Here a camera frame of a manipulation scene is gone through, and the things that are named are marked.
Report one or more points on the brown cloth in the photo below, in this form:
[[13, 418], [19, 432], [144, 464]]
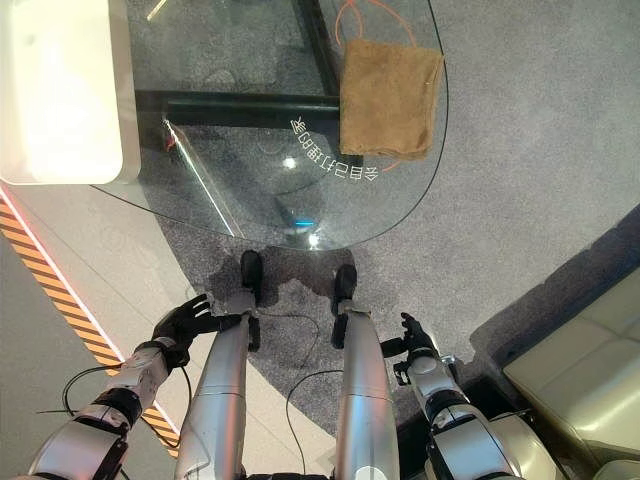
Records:
[[387, 97]]

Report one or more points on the cream leather sofa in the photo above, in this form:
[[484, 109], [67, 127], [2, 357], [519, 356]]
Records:
[[575, 380]]

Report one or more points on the black and orange hazard tape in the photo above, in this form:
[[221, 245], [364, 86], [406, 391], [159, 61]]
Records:
[[65, 295]]

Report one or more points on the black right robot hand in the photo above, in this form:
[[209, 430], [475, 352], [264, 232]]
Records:
[[413, 334]]

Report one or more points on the silver robot leg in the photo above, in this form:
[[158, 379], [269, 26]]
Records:
[[220, 380], [362, 385]]

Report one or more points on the silver right robot leg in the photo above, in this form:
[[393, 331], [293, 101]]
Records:
[[362, 385]]

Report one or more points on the silver left robot leg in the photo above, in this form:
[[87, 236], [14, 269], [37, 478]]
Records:
[[220, 380]]

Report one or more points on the white basket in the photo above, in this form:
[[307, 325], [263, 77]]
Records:
[[60, 90]]

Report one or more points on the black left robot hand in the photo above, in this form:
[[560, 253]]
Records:
[[176, 325]]

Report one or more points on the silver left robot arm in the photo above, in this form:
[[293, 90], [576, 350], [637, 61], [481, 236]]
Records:
[[95, 420]]

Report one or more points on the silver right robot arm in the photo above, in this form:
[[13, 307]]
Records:
[[465, 425]]

